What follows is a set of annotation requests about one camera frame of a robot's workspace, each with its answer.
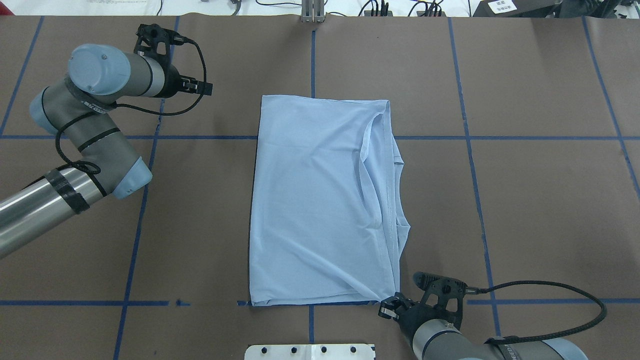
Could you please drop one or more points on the light blue t-shirt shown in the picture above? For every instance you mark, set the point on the light blue t-shirt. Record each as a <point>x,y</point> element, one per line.
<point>327,223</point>

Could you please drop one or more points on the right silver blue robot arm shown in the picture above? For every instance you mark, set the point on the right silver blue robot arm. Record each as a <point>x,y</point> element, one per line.
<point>431,337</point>

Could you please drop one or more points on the aluminium frame post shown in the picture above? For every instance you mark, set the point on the aluminium frame post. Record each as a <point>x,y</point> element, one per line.
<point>313,11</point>

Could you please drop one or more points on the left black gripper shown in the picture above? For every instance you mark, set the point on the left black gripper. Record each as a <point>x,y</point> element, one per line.
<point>172,82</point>

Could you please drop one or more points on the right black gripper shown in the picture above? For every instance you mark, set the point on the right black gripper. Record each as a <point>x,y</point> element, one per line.
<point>413,315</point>

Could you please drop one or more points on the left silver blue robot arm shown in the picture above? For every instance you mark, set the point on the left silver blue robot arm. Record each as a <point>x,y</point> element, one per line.
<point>97,159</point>

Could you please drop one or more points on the black box with label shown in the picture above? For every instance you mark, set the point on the black box with label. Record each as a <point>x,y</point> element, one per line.
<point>516,8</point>

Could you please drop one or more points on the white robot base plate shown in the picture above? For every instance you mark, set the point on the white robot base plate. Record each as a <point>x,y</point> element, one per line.
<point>327,351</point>

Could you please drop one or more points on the grey orange usb hub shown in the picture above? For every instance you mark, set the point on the grey orange usb hub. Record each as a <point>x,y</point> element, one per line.
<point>427,9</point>
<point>375,9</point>

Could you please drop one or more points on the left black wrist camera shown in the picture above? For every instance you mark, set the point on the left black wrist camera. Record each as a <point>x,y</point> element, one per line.
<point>154,42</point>

